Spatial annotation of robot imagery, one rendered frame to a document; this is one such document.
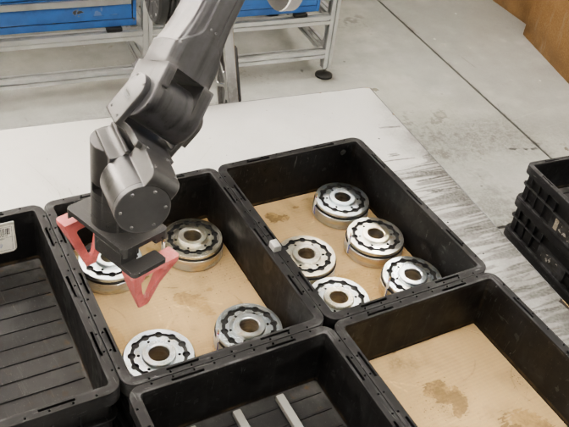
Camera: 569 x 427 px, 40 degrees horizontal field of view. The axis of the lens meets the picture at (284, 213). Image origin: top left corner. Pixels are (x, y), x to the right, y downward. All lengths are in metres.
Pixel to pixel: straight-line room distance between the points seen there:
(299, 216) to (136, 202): 0.71
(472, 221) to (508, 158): 1.62
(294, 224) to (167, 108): 0.66
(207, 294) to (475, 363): 0.43
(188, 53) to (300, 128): 1.13
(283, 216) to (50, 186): 0.53
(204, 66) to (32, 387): 0.55
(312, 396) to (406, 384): 0.14
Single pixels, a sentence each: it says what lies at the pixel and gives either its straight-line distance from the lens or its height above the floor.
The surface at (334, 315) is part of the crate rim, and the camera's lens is 1.12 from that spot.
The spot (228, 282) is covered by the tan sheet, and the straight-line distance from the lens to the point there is 1.29.
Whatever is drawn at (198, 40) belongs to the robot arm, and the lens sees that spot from 0.82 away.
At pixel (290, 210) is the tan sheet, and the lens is 1.45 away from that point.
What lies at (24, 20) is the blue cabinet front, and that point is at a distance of 3.14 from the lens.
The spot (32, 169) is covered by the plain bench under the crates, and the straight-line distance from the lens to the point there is 1.76.
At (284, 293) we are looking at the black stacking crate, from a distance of 1.18.
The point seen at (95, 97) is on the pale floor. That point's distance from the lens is 3.36.
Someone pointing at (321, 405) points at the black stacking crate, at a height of 0.83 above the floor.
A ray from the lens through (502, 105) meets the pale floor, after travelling 3.73.
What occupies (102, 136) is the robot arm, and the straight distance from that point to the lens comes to 0.83.
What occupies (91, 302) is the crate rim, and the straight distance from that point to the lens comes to 1.12.
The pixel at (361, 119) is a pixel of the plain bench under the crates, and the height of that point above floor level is 0.70.
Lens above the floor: 1.73
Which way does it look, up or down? 39 degrees down
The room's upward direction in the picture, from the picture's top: 8 degrees clockwise
